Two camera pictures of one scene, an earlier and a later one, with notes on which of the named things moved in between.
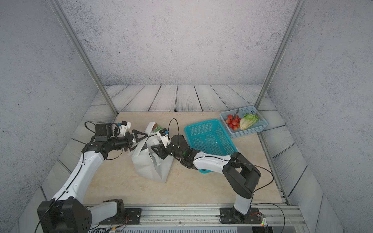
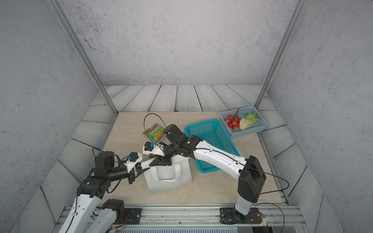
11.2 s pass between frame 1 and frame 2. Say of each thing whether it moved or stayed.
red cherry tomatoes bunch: stayed
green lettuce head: stayed
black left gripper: moved
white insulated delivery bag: moved
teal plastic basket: stayed
